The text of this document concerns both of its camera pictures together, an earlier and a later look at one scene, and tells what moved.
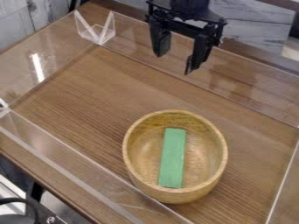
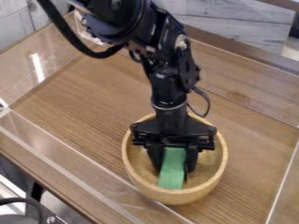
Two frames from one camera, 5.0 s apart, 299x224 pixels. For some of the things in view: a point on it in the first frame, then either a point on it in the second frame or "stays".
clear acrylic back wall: x=251 y=83 stays
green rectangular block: x=172 y=158 stays
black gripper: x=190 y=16 to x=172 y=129
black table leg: x=36 y=192 stays
